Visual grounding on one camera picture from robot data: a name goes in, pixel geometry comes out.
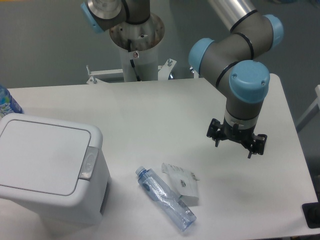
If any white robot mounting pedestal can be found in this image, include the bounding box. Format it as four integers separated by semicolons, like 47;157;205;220
109;13;165;82

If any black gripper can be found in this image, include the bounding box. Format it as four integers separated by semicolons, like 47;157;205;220
206;118;268;159

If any white plastic trash can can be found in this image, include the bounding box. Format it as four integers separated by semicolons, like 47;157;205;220
0;113;111;240

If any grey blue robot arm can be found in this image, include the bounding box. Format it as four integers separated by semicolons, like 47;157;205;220
80;0;284;155

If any blue labelled drink bottle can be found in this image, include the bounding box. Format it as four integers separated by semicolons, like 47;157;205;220
0;85;24;118

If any white furniture leg at right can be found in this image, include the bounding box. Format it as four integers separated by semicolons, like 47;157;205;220
295;85;320;133

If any clear empty plastic bottle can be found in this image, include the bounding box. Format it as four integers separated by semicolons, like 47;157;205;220
135;166;197;232

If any black device at table edge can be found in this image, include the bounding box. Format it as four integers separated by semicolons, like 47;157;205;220
302;202;320;229

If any black cable on pedestal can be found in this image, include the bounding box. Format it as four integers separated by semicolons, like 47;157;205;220
127;38;141;82

